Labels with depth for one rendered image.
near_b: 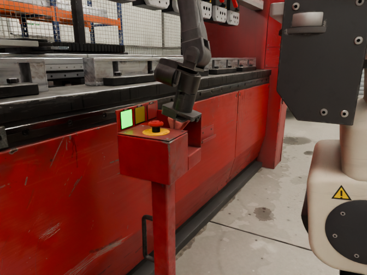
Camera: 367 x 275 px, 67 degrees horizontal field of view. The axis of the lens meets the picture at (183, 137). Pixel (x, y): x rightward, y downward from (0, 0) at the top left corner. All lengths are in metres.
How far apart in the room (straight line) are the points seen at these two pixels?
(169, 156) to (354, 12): 0.46
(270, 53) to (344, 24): 2.07
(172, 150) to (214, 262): 0.92
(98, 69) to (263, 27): 1.73
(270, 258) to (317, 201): 1.11
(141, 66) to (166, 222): 0.65
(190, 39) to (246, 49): 1.81
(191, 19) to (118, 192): 0.61
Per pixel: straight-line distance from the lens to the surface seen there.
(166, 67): 0.78
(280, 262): 1.57
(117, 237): 1.08
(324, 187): 0.47
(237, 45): 2.57
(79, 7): 1.97
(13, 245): 0.84
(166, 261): 0.95
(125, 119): 0.76
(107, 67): 1.06
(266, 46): 2.49
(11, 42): 0.59
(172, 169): 0.69
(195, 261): 1.50
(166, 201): 0.82
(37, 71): 0.90
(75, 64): 1.29
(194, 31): 0.75
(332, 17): 0.41
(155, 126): 0.71
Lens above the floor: 0.97
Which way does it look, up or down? 16 degrees down
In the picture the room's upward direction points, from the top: straight up
